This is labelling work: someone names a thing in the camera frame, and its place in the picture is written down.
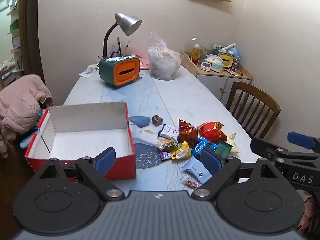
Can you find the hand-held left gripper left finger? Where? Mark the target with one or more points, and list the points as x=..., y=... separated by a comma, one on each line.
x=105, y=160

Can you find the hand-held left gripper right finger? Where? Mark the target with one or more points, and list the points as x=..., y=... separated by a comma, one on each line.
x=210, y=160

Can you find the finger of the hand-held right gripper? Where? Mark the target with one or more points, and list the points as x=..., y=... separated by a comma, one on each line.
x=301, y=140
x=261, y=146

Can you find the green snack packet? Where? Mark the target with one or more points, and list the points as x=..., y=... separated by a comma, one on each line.
x=222, y=149

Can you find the light blue snack packet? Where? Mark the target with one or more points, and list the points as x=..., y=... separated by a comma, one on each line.
x=197, y=171

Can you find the red cardboard box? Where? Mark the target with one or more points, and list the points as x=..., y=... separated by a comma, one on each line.
x=87, y=140

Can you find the cream snack packet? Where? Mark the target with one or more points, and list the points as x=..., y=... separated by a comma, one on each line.
x=233, y=141

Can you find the small clear candy packet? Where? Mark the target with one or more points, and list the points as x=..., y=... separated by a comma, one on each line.
x=191, y=183

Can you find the yellow snack packet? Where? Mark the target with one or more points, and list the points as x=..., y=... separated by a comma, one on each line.
x=181, y=151

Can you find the dark red snack bag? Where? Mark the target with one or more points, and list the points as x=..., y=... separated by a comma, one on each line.
x=187, y=133

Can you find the purple snack packet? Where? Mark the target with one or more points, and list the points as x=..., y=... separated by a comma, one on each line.
x=165, y=155

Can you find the egg yolk snack packet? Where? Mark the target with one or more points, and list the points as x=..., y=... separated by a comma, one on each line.
x=166, y=145

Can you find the white snack packet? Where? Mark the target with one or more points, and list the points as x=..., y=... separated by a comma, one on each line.
x=168, y=131

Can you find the brown round snack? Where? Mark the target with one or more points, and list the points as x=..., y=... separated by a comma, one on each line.
x=156, y=120

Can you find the person's right hand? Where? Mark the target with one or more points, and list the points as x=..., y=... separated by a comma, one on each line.
x=307, y=210

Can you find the wooden spindle chair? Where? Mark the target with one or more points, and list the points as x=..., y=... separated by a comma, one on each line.
x=252, y=107

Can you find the wooden side cabinet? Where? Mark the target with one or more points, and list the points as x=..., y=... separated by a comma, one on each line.
x=225, y=82

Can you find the blue trimmed white cloth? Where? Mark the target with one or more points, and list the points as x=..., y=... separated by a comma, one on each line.
x=31, y=138

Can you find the white printed paper packet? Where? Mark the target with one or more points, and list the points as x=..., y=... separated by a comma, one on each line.
x=87, y=73

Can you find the green orange tissue box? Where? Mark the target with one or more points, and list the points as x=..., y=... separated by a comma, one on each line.
x=120, y=71

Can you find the small yellow organizer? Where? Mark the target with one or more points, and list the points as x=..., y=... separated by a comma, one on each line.
x=226, y=59

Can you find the white digital timer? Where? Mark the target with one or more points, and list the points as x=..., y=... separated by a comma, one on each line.
x=206, y=66

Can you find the soft tissue pack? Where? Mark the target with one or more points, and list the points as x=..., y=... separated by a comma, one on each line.
x=215, y=63

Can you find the pink puffer jacket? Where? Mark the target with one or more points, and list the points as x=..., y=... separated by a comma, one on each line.
x=20, y=102

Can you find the white handheld device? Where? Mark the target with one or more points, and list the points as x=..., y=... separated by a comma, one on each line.
x=228, y=47

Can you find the orange liquid bottle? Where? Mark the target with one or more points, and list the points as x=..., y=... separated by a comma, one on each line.
x=196, y=53

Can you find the clear plastic bag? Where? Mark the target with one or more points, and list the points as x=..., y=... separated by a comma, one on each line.
x=163, y=62

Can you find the paint brush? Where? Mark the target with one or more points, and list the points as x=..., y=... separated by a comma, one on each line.
x=119, y=45
x=127, y=47

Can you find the clear glass dome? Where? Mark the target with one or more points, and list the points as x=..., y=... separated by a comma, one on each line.
x=192, y=43

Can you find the silver desk lamp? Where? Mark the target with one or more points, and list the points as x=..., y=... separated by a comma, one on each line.
x=127, y=23

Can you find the wooden door frame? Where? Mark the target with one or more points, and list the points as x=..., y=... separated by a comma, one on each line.
x=31, y=30

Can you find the white wall shelving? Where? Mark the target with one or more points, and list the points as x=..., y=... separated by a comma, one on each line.
x=13, y=25

